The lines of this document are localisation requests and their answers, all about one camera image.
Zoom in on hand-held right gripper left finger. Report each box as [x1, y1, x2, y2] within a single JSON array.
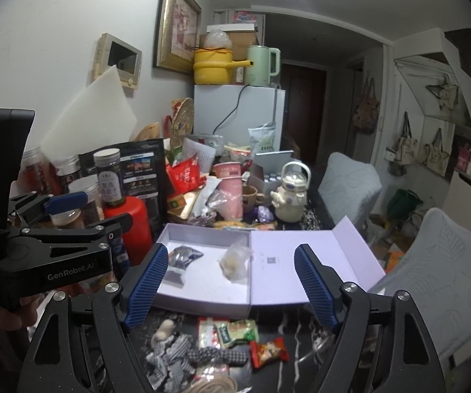
[[16, 242, 170, 393]]

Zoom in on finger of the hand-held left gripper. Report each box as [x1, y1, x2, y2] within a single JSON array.
[[20, 213, 134, 246], [10, 192, 89, 224]]

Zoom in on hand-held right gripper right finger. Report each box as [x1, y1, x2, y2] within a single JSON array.
[[293, 243, 451, 393]]

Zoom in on white gift box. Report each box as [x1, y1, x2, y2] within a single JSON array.
[[152, 216, 386, 321]]

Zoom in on cream plush doll checkered cloth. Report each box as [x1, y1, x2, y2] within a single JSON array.
[[145, 320, 249, 383]]

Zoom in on red and white packet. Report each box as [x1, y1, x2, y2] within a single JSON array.
[[198, 317, 224, 350]]

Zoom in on beige hair tie coil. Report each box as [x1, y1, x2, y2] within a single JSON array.
[[190, 377, 240, 393]]

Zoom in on person's left hand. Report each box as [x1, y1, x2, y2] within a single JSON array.
[[0, 295, 42, 361]]

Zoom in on clear jar white lid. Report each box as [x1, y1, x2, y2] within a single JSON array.
[[68, 177, 104, 228]]

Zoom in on glass jar silver lid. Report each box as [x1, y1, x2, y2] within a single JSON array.
[[53, 156, 83, 193]]

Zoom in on red canister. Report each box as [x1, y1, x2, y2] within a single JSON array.
[[104, 196, 153, 267]]

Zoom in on clear jar red contents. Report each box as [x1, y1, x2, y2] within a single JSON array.
[[19, 147, 56, 197]]

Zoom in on clear bag with dark item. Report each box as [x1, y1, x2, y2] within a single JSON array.
[[168, 245, 204, 273]]

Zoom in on glass jar green label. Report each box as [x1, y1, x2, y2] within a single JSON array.
[[93, 148, 125, 207]]

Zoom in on black printed pouch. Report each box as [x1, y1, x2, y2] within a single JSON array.
[[79, 139, 168, 234]]

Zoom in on red snack packet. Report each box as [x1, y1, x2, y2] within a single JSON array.
[[250, 337, 289, 368]]

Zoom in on purple foil wrapper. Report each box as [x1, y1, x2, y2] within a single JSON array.
[[256, 205, 277, 224]]

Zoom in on red and gold box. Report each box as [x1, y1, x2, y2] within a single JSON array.
[[166, 192, 195, 215]]

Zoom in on cream character water bottle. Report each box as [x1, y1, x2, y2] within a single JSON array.
[[269, 161, 312, 222]]

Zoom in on white foam board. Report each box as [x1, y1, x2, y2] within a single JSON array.
[[41, 65, 139, 160]]

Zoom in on green snack packet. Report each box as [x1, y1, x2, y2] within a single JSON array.
[[216, 320, 259, 349]]

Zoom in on yellow snack packet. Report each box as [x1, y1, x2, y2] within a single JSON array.
[[215, 220, 253, 230]]

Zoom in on grey quilted chair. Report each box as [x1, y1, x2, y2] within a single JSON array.
[[368, 207, 471, 361], [317, 152, 382, 227]]

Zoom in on red snack bag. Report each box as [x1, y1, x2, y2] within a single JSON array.
[[166, 153, 201, 201]]

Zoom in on brown mug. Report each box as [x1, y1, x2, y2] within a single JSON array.
[[241, 185, 266, 214]]

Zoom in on crumpled clear plastic bag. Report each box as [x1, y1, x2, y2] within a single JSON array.
[[205, 190, 236, 219]]

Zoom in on tall pink paper cup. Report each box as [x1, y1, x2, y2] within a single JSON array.
[[218, 178, 244, 219]]

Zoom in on green bag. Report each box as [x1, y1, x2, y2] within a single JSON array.
[[387, 188, 422, 222]]

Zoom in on grey box of small bottles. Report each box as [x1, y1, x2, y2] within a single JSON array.
[[249, 150, 295, 197]]

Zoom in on printed paper sheet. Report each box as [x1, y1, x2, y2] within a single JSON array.
[[182, 137, 217, 173]]

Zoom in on pink printed paper cup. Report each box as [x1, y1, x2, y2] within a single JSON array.
[[213, 162, 242, 181]]

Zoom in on green and white pouch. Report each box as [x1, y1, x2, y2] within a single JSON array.
[[248, 123, 277, 154]]

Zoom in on beige tote bag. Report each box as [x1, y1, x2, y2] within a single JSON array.
[[395, 111, 418, 168], [418, 128, 445, 166]]

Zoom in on white refrigerator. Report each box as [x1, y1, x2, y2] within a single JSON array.
[[193, 84, 286, 152]]

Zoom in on brown tote bag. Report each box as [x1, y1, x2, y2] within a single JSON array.
[[352, 76, 380, 134]]

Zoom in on yellow cooking pot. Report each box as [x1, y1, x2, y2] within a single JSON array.
[[193, 48, 254, 86]]

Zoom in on gold framed picture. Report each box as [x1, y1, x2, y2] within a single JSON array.
[[154, 0, 202, 75]]

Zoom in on green electric kettle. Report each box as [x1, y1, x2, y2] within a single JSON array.
[[245, 46, 281, 87]]

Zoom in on white plastic bag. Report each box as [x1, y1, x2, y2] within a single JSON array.
[[200, 28, 233, 50]]

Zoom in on cardboard box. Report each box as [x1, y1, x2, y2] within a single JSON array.
[[207, 25, 259, 60]]

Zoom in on wall intercom panel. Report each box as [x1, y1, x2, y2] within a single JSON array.
[[93, 33, 143, 90]]

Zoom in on black power cable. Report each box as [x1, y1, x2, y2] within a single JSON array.
[[213, 84, 253, 134]]

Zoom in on star shaped wall ornament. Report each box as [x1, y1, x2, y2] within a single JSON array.
[[426, 74, 459, 111]]

